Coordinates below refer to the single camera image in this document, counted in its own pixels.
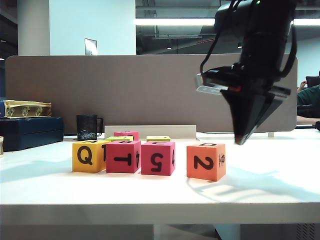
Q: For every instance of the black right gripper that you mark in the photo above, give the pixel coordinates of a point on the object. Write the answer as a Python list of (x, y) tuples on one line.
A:
[(245, 80)]

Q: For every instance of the orange block number 2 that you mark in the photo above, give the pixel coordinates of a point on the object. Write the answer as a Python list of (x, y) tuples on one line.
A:
[(192, 172)]

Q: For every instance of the pink block number 5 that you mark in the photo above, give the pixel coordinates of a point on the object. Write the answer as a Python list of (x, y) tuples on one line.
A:
[(147, 150)]

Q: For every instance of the pink block 8 and R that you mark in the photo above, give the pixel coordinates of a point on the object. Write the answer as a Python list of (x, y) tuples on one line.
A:
[(125, 134)]

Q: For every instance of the pink block letter T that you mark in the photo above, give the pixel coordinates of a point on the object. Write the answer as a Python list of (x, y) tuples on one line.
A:
[(112, 168)]

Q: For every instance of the yellow block letter Q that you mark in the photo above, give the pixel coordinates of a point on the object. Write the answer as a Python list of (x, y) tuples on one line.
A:
[(82, 168)]

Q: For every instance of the lime green block letter O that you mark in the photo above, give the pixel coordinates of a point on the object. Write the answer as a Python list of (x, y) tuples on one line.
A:
[(160, 138)]

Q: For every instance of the white divider foot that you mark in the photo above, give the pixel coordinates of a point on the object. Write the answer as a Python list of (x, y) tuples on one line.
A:
[(271, 134)]

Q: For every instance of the person in dark green shirt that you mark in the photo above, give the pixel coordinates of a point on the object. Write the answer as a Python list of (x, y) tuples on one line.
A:
[(310, 100)]

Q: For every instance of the black office chair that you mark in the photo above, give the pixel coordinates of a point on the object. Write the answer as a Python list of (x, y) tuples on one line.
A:
[(312, 81)]

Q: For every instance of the small black object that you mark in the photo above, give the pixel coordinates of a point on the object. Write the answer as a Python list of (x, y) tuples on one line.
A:
[(318, 126)]

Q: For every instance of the black ceiling spot lamp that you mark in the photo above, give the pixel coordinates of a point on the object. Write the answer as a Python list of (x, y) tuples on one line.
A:
[(238, 46)]

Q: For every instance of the red ceiling sign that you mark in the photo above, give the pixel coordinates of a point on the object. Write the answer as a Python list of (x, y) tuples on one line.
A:
[(203, 42)]

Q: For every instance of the white ceiling light strip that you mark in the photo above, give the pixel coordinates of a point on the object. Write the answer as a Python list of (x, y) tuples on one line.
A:
[(175, 22)]

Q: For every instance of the grey vented cabinet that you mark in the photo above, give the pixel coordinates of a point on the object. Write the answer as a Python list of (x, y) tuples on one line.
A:
[(275, 232)]

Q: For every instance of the brown desk divider panel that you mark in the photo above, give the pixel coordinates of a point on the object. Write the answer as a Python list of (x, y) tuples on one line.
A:
[(125, 87)]

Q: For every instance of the lime green foam block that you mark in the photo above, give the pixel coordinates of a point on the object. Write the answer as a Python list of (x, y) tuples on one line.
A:
[(112, 138)]

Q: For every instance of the black mug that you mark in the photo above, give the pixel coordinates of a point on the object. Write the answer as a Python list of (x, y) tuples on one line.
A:
[(86, 127)]

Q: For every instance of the dark blue case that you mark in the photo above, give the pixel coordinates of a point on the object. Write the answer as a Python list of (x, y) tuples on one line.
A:
[(32, 132)]

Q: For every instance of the gold ornate box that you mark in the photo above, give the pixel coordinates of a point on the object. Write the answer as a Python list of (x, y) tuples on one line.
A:
[(25, 110)]

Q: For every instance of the small blue box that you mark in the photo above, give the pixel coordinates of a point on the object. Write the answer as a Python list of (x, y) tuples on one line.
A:
[(2, 110)]

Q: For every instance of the beige object with dark band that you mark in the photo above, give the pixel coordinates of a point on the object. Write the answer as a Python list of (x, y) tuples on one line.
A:
[(1, 147)]

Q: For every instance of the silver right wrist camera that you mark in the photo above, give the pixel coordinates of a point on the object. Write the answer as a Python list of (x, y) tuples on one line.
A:
[(210, 89)]

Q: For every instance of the grey ceiling air duct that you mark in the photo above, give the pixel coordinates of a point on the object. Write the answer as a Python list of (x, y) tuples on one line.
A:
[(175, 31)]

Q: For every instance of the silver wall plate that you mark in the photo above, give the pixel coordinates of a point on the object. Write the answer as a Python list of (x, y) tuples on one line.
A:
[(90, 47)]

